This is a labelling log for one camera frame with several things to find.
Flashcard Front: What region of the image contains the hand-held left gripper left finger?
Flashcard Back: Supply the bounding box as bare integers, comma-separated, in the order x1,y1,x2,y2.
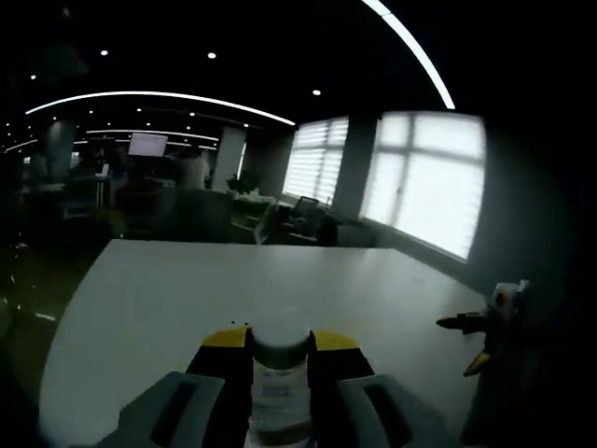
95,326,256,448

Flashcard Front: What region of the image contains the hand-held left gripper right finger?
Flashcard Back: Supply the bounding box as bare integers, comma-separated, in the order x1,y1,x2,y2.
307,329,449,448

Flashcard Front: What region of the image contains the clear plastic water bottle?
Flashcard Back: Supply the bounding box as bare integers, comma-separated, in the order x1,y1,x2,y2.
246,321,313,447

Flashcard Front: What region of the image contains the white table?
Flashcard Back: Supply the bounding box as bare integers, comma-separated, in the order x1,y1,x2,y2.
39,238,491,448

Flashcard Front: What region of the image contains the large bright window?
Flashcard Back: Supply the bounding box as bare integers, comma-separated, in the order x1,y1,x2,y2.
363,111,486,260

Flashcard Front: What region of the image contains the large grey office chair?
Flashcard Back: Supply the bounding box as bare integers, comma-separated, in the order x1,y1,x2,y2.
173,186,234,243

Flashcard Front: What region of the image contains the white office chair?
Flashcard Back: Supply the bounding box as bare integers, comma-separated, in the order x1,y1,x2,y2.
254,201,282,245

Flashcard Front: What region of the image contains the dark mesh office chair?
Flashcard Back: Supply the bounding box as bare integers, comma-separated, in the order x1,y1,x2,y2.
289,195,324,234

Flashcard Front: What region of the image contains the green potted plant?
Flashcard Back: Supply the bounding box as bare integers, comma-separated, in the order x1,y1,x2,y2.
226,171,260,195

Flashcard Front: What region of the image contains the window with blinds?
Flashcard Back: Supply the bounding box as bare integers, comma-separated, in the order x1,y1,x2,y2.
283,116,350,204

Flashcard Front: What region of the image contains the straight ceiling light strip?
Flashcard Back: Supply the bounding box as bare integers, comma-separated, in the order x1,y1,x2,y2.
361,0,456,111

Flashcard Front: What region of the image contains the curved ceiling light strip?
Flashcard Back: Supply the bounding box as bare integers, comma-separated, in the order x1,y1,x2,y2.
25,91,298,127

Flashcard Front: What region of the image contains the wall display screen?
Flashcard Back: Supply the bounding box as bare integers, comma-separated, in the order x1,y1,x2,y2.
128,133,168,158

